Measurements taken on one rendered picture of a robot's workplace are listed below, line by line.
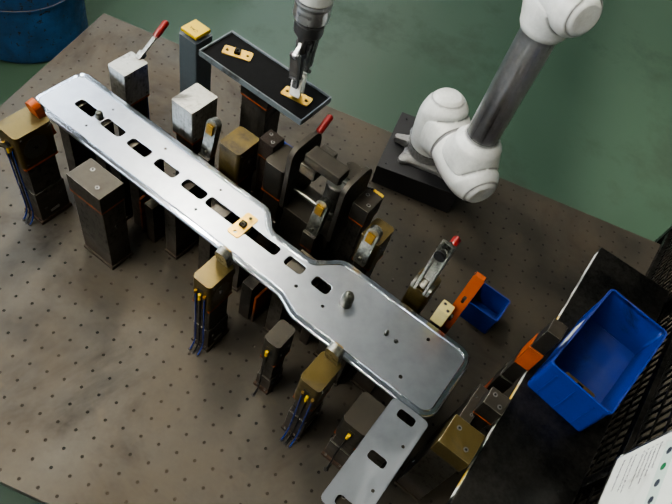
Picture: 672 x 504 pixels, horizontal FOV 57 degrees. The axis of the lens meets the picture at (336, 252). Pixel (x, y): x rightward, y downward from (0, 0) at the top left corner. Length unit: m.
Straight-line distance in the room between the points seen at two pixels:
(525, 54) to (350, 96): 1.99
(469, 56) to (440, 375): 2.93
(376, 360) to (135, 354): 0.67
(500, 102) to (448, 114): 0.26
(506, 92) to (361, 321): 0.73
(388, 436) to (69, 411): 0.81
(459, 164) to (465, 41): 2.43
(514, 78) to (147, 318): 1.20
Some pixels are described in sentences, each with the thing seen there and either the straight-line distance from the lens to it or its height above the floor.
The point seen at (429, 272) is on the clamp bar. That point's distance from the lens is 1.52.
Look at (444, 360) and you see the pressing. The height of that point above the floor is 1.00.
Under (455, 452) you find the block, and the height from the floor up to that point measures 1.06.
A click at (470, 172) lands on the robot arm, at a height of 1.02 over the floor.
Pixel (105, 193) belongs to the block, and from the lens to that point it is 1.66.
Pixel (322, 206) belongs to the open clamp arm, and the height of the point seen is 1.09.
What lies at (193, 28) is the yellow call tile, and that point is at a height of 1.16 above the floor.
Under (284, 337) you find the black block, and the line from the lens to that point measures 1.48.
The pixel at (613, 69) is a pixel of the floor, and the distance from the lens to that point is 4.70.
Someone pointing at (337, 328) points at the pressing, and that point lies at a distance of 1.50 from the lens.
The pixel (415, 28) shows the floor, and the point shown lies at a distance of 4.24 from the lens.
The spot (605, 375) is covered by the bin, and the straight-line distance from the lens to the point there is 1.69.
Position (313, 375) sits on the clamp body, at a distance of 1.39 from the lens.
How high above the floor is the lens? 2.31
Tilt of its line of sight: 54 degrees down
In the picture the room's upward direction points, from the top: 19 degrees clockwise
